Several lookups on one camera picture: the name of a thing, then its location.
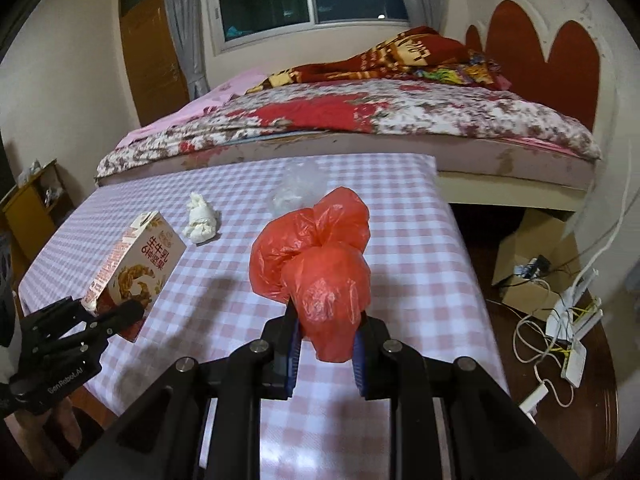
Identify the cream bed frame red headboard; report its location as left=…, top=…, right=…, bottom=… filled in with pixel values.
left=437, top=0, right=618, bottom=211

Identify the clear plastic bag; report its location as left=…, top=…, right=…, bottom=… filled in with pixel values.
left=271, top=160, right=321, bottom=216

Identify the floral quilt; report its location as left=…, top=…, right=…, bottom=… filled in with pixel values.
left=95, top=80, right=601, bottom=178

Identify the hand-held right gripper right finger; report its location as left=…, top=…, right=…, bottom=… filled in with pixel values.
left=350, top=310, right=581, bottom=480

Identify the red patterned blanket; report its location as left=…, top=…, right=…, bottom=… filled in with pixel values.
left=245, top=25, right=513, bottom=93

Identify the wooden cabinet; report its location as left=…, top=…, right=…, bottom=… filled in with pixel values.
left=0, top=157, right=76, bottom=271

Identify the small black device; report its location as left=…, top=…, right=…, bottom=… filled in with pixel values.
left=515, top=255, right=553, bottom=281

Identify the crumpled white tissue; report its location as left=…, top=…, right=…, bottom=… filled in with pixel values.
left=181, top=191, right=222, bottom=246

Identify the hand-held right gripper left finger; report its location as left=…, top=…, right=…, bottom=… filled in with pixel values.
left=102, top=300, right=303, bottom=480

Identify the white power adapter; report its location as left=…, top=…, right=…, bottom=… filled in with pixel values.
left=517, top=382, right=551, bottom=413

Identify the white milk carton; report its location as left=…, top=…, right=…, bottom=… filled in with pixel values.
left=81, top=211, right=187, bottom=343

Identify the white network box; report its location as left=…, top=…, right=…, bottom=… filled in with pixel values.
left=560, top=340, right=588, bottom=388

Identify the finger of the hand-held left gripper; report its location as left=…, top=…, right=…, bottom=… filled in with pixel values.
left=82, top=300, right=146, bottom=347
left=22, top=296, right=93, bottom=333

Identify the cardboard box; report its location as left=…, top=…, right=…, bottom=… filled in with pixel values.
left=492, top=210, right=581, bottom=321

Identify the white router with antennas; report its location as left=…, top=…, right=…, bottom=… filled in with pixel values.
left=545, top=267, right=603, bottom=343

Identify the orange plastic bag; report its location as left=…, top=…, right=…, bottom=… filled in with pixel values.
left=249, top=186, right=372, bottom=363

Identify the white cable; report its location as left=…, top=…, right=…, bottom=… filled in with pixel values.
left=570, top=140, right=633, bottom=281

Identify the pink checked tablecloth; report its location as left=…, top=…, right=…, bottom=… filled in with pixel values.
left=17, top=152, right=511, bottom=480

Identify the wooden door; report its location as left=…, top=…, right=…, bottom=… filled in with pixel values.
left=118, top=0, right=191, bottom=128

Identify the pink bed sheet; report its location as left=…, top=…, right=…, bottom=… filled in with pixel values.
left=114, top=65, right=268, bottom=148

